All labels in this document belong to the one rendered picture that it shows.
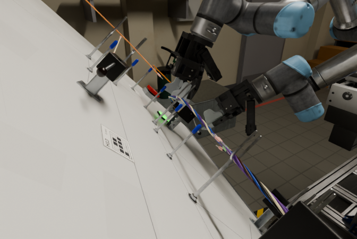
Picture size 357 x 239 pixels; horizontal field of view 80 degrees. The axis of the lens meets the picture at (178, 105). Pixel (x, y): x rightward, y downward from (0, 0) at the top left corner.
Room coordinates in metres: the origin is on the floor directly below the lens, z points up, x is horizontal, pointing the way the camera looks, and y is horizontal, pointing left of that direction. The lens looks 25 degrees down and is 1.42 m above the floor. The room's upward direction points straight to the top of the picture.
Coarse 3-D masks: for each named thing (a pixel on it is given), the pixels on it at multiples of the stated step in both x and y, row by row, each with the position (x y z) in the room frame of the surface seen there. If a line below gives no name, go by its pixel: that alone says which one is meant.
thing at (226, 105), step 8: (232, 88) 0.64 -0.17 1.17; (240, 88) 0.62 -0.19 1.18; (248, 88) 0.61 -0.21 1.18; (224, 96) 0.62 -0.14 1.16; (232, 96) 0.60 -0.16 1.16; (240, 96) 0.61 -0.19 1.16; (248, 96) 0.61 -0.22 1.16; (256, 96) 0.58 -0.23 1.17; (224, 104) 0.60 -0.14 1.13; (232, 104) 0.59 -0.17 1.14; (240, 104) 0.60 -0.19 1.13; (224, 112) 0.60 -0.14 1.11; (232, 112) 0.58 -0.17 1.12; (240, 112) 0.58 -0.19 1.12
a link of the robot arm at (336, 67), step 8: (352, 48) 0.65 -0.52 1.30; (336, 56) 0.67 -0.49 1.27; (344, 56) 0.65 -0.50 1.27; (352, 56) 0.63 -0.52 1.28; (320, 64) 0.69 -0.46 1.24; (328, 64) 0.66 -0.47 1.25; (336, 64) 0.65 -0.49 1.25; (344, 64) 0.64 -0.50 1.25; (352, 64) 0.63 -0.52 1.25; (312, 72) 0.68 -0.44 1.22; (320, 72) 0.66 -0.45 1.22; (328, 72) 0.65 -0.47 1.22; (336, 72) 0.64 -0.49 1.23; (344, 72) 0.63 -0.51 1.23; (352, 72) 0.63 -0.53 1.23; (312, 80) 0.66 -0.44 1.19; (320, 80) 0.65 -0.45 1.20; (328, 80) 0.65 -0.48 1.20; (336, 80) 0.65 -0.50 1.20; (320, 88) 0.66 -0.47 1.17
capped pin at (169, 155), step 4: (200, 124) 0.35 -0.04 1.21; (196, 128) 0.34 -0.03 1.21; (192, 132) 0.34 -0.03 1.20; (188, 136) 0.34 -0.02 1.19; (184, 140) 0.33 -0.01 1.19; (180, 144) 0.33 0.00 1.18; (176, 148) 0.33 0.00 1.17; (172, 152) 0.33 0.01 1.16; (168, 156) 0.32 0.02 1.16; (172, 156) 0.32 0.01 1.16
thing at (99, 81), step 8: (112, 56) 0.32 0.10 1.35; (104, 64) 0.32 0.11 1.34; (112, 64) 0.31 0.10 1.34; (120, 64) 0.32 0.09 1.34; (96, 72) 0.27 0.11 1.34; (104, 72) 0.27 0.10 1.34; (112, 72) 0.31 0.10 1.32; (120, 72) 0.32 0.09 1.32; (96, 80) 0.32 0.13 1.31; (104, 80) 0.32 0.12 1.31; (112, 80) 0.31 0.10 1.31; (88, 88) 0.31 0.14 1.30; (96, 88) 0.32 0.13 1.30; (96, 96) 0.32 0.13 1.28
